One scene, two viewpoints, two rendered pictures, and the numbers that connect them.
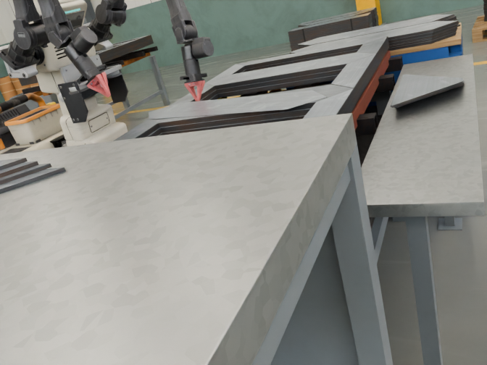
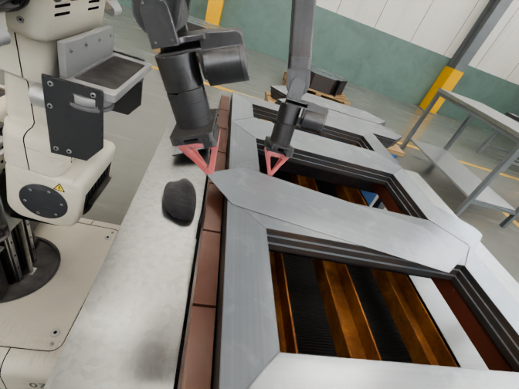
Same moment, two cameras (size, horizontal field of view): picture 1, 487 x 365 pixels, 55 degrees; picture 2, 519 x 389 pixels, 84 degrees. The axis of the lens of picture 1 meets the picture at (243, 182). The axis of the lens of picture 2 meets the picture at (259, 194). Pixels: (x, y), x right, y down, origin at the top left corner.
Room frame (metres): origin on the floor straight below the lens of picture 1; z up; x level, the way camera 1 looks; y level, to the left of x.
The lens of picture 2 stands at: (1.25, 0.60, 1.28)
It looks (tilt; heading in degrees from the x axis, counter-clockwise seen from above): 34 degrees down; 315
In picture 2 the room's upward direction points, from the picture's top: 21 degrees clockwise
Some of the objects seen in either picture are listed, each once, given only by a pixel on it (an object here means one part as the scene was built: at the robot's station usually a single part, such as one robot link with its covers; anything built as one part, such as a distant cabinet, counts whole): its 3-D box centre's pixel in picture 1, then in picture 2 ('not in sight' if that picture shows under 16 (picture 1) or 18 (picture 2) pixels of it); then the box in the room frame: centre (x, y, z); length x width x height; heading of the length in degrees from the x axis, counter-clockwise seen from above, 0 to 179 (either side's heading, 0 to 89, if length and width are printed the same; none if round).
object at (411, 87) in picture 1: (430, 86); (449, 222); (1.46, -0.67, 0.77); 0.45 x 0.20 x 0.04; 151
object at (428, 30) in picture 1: (369, 40); (334, 116); (2.28, -0.78, 0.82); 0.80 x 0.40 x 0.06; 61
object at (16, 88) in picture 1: (26, 90); not in sight; (9.65, 3.69, 0.35); 1.20 x 0.80 x 0.70; 65
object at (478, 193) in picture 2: not in sight; (469, 153); (2.27, -3.54, 0.47); 1.50 x 0.70 x 0.95; 149
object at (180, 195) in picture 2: not in sight; (180, 197); (1.89, 0.28, 0.69); 0.20 x 0.10 x 0.03; 158
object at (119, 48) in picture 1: (103, 90); not in sight; (5.79, 1.35, 0.45); 1.66 x 0.84 x 0.91; 151
